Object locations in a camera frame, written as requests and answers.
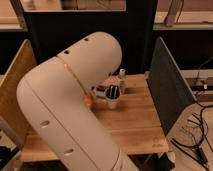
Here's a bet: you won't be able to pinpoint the black back panel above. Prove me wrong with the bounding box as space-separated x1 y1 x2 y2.
24 0 158 74

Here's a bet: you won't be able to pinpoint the orange ceramic bowl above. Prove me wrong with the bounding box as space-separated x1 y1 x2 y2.
83 96 93 108

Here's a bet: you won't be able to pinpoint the right dark side panel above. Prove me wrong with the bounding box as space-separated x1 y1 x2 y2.
147 37 196 135

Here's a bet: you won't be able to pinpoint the white cup with black items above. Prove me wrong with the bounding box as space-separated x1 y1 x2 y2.
105 85 120 109

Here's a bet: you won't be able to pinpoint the black floor cables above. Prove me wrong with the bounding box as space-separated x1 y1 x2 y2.
170 99 213 165

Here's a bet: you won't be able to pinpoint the left wooden side panel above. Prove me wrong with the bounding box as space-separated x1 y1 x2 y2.
0 39 37 149

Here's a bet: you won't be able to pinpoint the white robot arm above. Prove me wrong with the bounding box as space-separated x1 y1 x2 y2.
17 32 139 171

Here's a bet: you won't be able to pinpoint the power strip on floor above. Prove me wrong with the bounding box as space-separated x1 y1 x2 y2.
187 77 213 91

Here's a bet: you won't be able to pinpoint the small white bottle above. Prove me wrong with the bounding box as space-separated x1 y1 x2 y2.
118 69 126 94

